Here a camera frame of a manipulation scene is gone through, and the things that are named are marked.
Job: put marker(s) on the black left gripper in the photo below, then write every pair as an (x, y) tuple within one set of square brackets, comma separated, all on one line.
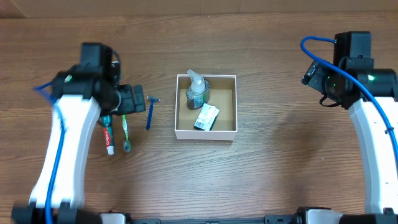
[(130, 104)]

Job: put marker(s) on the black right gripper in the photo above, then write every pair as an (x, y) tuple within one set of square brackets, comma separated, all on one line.
[(316, 77)]

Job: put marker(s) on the blue disposable razor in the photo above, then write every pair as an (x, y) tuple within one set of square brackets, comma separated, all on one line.
[(151, 108)]

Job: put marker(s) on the clear soap pump bottle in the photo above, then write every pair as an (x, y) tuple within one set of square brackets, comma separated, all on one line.
[(198, 93)]

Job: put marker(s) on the green white soap package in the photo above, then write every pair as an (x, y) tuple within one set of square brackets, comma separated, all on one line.
[(207, 118)]

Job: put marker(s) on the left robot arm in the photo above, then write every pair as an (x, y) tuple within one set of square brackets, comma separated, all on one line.
[(80, 96)]

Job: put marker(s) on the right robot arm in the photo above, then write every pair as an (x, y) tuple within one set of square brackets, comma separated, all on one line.
[(343, 71)]

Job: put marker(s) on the Colgate toothpaste tube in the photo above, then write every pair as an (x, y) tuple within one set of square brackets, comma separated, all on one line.
[(108, 133)]

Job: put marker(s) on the green toothbrush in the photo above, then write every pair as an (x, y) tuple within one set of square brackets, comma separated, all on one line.
[(126, 143)]

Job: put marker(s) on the white cardboard box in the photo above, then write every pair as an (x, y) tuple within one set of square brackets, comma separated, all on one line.
[(217, 120)]

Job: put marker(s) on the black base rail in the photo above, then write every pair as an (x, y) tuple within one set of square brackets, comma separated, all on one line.
[(192, 220)]

